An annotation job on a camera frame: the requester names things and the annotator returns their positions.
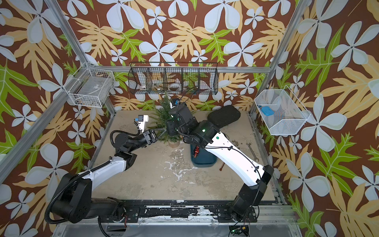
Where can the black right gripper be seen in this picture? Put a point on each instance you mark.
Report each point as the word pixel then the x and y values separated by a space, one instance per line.
pixel 170 124

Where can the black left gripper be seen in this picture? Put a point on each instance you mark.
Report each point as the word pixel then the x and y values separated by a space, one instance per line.
pixel 150 137

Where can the small green christmas tree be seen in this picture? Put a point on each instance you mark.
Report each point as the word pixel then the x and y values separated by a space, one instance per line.
pixel 159 118

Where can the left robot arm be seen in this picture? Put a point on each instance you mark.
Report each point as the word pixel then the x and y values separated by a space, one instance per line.
pixel 73 201

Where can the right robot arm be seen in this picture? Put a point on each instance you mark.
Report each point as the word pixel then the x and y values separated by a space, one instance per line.
pixel 207 136

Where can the round wooden tree base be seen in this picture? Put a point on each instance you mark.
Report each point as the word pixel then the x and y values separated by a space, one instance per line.
pixel 174 144

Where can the red ornament in bin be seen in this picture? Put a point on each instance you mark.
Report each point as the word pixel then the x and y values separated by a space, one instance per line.
pixel 196 151

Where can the teal plastic bin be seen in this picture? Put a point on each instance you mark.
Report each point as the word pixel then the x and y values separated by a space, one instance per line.
pixel 204 158

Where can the blue object in basket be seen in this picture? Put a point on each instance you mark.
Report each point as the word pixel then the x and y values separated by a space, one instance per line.
pixel 267 111

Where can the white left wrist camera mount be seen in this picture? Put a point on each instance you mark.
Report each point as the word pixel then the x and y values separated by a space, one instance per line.
pixel 141 122

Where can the black wire basket shelf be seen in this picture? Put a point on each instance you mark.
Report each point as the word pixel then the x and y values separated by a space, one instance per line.
pixel 173 78

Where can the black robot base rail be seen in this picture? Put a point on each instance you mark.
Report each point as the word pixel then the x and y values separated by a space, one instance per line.
pixel 220 211

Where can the white wire basket left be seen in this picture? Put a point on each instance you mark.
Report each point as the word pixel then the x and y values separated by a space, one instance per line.
pixel 90 86

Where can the white wire basket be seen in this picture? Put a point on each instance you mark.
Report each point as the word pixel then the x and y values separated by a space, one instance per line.
pixel 90 86
pixel 290 114

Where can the white wire basket right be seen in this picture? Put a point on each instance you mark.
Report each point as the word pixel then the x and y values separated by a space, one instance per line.
pixel 290 114

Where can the aluminium frame post right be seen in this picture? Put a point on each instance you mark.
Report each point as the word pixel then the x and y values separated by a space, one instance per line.
pixel 288 34

